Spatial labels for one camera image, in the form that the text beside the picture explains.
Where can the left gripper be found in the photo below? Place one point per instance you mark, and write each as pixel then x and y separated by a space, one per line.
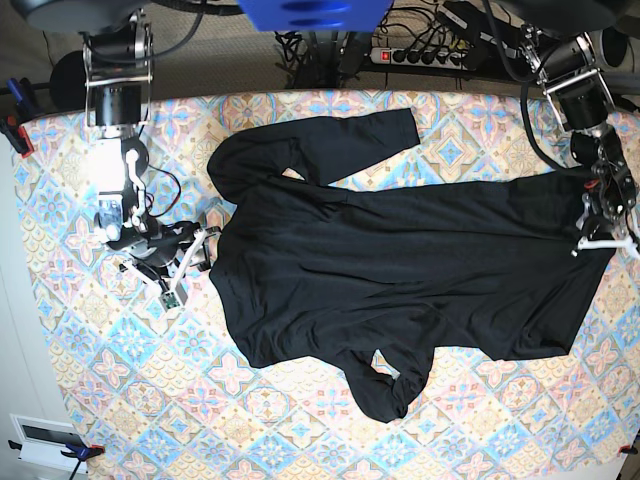
pixel 597 232

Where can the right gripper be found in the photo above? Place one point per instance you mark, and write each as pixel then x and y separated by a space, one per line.
pixel 161 261

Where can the black t-shirt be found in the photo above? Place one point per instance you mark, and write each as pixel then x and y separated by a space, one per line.
pixel 373 282

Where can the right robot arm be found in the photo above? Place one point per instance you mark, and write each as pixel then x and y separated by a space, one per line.
pixel 118 60

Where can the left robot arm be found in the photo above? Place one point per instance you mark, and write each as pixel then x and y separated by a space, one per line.
pixel 556 45

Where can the lower right table clamp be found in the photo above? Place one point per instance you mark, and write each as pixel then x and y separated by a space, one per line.
pixel 628 450

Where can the table clamp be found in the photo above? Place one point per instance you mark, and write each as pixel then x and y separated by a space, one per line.
pixel 11 125
pixel 628 450
pixel 75 452

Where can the lower left table clamp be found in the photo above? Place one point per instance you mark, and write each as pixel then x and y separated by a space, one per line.
pixel 75 452

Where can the black round stool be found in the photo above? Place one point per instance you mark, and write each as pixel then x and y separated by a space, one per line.
pixel 67 87

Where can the upper left table clamp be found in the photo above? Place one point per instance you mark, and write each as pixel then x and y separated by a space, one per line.
pixel 11 125

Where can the white power strip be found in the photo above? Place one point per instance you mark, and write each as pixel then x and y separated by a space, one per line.
pixel 436 58

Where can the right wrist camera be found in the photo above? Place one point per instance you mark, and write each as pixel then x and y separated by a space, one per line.
pixel 173 298

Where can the white wall outlet box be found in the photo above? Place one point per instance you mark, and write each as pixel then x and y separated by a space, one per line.
pixel 43 441

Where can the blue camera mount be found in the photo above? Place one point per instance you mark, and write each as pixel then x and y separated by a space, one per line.
pixel 315 15

